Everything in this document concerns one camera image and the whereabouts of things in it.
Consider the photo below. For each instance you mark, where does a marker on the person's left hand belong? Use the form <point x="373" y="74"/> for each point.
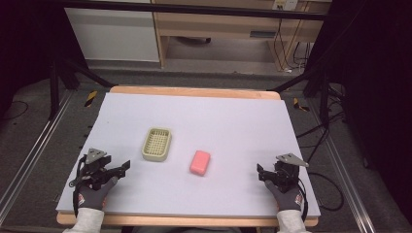
<point x="92" y="197"/>

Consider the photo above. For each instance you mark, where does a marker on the person's right hand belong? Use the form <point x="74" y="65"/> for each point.
<point x="288" y="200"/>

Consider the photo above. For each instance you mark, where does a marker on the wooden table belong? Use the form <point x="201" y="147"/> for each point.
<point x="194" y="91"/>

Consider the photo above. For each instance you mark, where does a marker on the black curtain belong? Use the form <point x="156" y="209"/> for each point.
<point x="26" y="42"/>
<point x="375" y="81"/>

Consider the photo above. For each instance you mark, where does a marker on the white foam mat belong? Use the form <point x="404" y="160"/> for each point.
<point x="226" y="129"/>

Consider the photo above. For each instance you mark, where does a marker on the black horizontal frame bar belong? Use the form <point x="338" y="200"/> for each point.
<point x="194" y="9"/>

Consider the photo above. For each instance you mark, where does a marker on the yellow black striped tape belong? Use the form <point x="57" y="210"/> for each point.
<point x="91" y="98"/>
<point x="299" y="105"/>

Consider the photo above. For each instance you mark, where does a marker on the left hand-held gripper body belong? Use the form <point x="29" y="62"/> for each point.
<point x="95" y="168"/>

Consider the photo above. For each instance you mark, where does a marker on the wooden desk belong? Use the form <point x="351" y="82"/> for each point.
<point x="220" y="26"/>

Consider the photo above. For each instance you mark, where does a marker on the dark object under desk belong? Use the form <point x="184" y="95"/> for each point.
<point x="194" y="40"/>

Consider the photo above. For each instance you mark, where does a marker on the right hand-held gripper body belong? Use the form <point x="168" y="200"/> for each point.
<point x="286" y="174"/>

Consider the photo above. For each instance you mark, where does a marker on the pink soap bar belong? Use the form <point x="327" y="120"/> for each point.
<point x="200" y="162"/>

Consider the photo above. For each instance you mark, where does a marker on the black metal stand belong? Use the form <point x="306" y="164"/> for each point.
<point x="324" y="93"/>
<point x="55" y="87"/>

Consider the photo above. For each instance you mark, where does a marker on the beige slotted soap dish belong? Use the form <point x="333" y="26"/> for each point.
<point x="156" y="144"/>

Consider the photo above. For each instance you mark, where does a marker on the metal floor rail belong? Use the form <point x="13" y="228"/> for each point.
<point x="346" y="178"/>
<point x="32" y="152"/>

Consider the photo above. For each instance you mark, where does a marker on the white cabinet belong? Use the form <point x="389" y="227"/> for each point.
<point x="113" y="32"/>

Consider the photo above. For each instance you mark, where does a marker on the white wall socket strip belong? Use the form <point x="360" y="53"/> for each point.
<point x="285" y="4"/>

